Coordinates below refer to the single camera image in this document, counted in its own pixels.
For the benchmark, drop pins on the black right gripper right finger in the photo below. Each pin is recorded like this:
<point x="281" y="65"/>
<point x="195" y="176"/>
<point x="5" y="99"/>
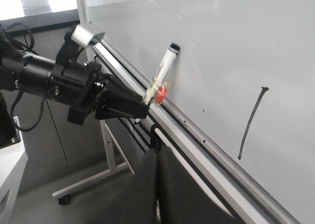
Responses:
<point x="181" y="199"/>

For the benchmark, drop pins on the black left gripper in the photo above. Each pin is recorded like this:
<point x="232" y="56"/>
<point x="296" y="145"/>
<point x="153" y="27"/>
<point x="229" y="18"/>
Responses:
<point x="85" y="88"/>

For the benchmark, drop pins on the white whiteboard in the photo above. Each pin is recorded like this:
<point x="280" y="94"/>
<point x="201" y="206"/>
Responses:
<point x="241" y="105"/>

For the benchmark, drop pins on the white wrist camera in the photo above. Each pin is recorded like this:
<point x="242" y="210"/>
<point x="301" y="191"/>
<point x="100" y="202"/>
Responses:
<point x="87" y="34"/>

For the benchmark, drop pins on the white horizontal rod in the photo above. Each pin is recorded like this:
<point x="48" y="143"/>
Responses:
<point x="190" y="170"/>

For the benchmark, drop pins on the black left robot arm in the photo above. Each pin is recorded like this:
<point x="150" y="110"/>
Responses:
<point x="23" y="70"/>

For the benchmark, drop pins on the white whiteboard marker pen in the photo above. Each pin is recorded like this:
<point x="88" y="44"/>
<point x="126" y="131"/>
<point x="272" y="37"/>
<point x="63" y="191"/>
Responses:
<point x="166" y="64"/>

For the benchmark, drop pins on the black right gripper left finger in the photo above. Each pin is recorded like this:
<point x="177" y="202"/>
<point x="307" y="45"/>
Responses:
<point x="136" y="204"/>

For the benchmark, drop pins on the white whiteboard stand frame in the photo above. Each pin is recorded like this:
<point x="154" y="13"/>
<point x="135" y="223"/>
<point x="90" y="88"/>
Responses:
<point x="116" y="159"/>

